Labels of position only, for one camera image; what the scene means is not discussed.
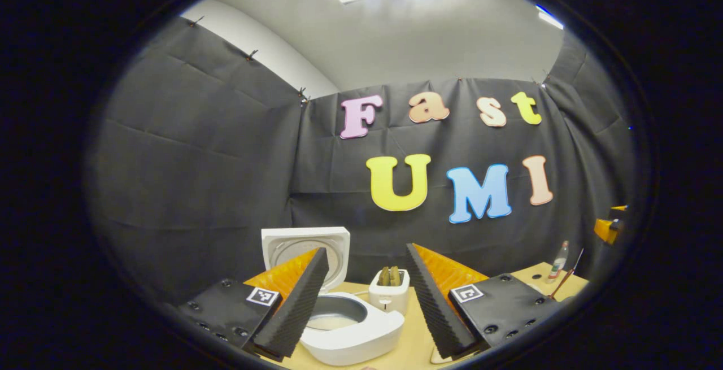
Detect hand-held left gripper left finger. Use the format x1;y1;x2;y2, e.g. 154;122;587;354
178;247;330;362

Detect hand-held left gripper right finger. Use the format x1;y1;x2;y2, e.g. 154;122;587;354
405;243;565;359

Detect white rice cooker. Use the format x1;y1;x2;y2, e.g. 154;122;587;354
261;227;406;366

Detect white toaster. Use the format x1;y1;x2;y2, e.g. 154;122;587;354
369;268;411;315

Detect plastic water bottle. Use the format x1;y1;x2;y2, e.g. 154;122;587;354
547;240;570;284

